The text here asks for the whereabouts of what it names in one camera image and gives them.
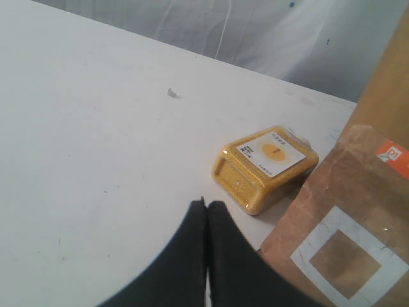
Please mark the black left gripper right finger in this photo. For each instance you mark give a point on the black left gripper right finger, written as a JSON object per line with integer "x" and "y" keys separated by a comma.
{"x": 238, "y": 275}

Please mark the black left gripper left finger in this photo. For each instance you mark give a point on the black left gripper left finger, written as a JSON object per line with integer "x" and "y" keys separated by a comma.
{"x": 177, "y": 276}

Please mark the brown paper shopping bag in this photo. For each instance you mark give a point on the brown paper shopping bag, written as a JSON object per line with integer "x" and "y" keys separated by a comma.
{"x": 384, "y": 102}

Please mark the yellow millet grain pack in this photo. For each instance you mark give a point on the yellow millet grain pack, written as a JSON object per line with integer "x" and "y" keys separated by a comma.
{"x": 261, "y": 169}

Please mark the brown kraft pouch white label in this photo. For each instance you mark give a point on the brown kraft pouch white label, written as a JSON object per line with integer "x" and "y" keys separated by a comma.
{"x": 344, "y": 239}

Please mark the small paper scrap on table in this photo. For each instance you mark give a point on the small paper scrap on table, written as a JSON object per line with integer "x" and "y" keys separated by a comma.
{"x": 172, "y": 94}

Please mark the white backdrop sheet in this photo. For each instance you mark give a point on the white backdrop sheet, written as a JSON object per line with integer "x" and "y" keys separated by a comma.
{"x": 328, "y": 46}

